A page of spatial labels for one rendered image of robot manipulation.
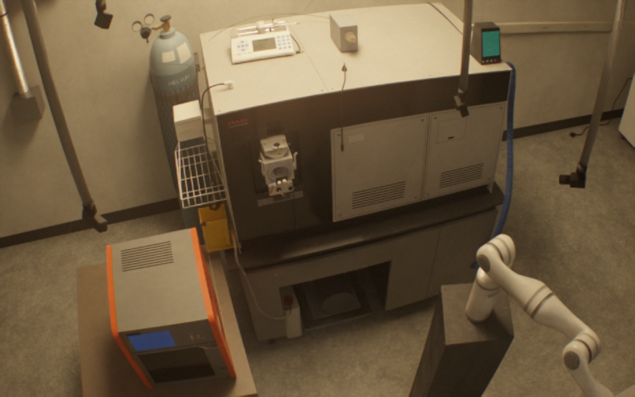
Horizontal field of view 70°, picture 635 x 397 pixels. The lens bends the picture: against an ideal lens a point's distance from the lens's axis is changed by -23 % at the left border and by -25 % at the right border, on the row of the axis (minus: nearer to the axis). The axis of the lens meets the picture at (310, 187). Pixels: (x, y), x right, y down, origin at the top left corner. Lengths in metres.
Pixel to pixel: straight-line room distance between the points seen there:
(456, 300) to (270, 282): 0.97
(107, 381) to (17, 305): 1.59
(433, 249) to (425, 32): 1.01
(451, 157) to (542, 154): 1.98
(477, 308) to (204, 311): 0.84
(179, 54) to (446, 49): 1.24
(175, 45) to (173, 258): 1.15
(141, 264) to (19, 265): 2.09
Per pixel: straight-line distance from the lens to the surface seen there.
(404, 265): 2.69
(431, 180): 2.45
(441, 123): 2.27
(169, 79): 2.73
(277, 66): 2.17
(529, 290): 1.47
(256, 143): 2.06
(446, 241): 2.68
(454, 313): 1.78
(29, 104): 3.13
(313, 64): 2.17
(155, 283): 1.87
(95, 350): 2.32
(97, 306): 2.44
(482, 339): 1.74
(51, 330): 3.43
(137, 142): 3.39
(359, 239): 2.43
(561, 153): 4.40
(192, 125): 2.33
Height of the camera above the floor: 2.54
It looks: 43 degrees down
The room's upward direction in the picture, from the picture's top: 3 degrees counter-clockwise
